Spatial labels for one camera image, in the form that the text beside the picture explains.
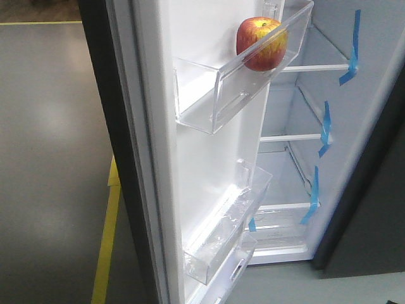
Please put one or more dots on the red yellow apple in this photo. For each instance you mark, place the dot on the red yellow apple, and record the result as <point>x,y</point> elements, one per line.
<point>268,54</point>

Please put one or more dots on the clear fridge crisper drawer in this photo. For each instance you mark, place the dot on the clear fridge crisper drawer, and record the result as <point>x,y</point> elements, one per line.
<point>280,227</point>

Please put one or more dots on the dark grey fridge body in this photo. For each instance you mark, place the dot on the dark grey fridge body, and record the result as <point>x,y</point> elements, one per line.
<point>333,137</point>

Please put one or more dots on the clear upper door bin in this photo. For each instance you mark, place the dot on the clear upper door bin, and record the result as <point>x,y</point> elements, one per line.
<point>212,83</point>

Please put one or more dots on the clear door bin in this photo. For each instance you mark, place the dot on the clear door bin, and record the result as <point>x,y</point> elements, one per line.
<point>223,282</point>
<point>214,239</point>
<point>212,83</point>

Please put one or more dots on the clear middle door bin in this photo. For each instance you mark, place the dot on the clear middle door bin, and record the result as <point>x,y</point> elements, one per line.
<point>214,239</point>

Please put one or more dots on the clear lower door bin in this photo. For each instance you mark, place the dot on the clear lower door bin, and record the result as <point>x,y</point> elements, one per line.
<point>223,282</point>

